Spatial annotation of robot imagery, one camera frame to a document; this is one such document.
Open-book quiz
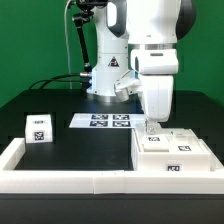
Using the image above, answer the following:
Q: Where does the white marker sheet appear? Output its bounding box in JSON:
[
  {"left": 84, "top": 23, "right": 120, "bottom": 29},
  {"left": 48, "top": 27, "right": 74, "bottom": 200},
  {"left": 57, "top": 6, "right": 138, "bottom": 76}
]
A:
[{"left": 69, "top": 113, "right": 145, "bottom": 128}]

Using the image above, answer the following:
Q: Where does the white U-shaped fence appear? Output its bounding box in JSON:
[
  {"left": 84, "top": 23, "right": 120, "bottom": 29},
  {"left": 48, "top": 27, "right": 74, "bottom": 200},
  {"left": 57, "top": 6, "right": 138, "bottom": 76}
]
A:
[{"left": 0, "top": 138, "right": 224, "bottom": 194}]

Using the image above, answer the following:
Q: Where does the small white cabinet top block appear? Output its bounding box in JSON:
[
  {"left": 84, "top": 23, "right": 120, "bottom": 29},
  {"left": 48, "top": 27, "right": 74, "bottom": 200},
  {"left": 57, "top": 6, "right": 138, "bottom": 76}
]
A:
[{"left": 25, "top": 114, "right": 53, "bottom": 143}]

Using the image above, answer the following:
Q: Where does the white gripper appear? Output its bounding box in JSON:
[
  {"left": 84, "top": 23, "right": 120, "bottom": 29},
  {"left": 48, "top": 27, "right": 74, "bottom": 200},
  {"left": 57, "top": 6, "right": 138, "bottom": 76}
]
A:
[{"left": 131, "top": 49, "right": 179, "bottom": 134}]

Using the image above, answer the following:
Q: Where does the black cable bundle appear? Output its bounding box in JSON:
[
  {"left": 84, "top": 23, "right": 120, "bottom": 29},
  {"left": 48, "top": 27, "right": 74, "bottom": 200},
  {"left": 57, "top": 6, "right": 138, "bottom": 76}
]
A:
[{"left": 29, "top": 73, "right": 92, "bottom": 90}]

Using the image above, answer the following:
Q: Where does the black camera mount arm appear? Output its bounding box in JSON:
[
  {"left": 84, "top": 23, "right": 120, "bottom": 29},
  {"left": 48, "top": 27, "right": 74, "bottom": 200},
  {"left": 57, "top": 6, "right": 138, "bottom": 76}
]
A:
[{"left": 72, "top": 0, "right": 111, "bottom": 75}]

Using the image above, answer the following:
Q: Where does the white door panel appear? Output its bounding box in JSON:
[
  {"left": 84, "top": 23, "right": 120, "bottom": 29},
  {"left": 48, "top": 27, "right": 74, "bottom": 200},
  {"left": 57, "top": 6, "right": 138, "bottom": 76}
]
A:
[
  {"left": 166, "top": 129, "right": 203, "bottom": 154},
  {"left": 135, "top": 124, "right": 168, "bottom": 152}
]

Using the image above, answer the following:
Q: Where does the white cable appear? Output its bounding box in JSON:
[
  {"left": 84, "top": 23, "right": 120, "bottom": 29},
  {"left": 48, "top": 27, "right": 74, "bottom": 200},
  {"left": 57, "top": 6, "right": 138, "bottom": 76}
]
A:
[{"left": 64, "top": 0, "right": 74, "bottom": 90}]

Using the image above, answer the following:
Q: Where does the white cabinet body box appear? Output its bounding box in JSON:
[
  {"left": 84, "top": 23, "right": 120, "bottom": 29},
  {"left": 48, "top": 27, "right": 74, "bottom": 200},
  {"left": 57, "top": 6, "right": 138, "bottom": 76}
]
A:
[{"left": 131, "top": 129, "right": 224, "bottom": 172}]

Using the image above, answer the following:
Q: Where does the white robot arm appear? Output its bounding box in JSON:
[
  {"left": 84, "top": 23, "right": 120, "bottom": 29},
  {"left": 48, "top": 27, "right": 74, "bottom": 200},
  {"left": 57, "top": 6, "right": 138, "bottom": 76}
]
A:
[{"left": 87, "top": 0, "right": 196, "bottom": 134}]

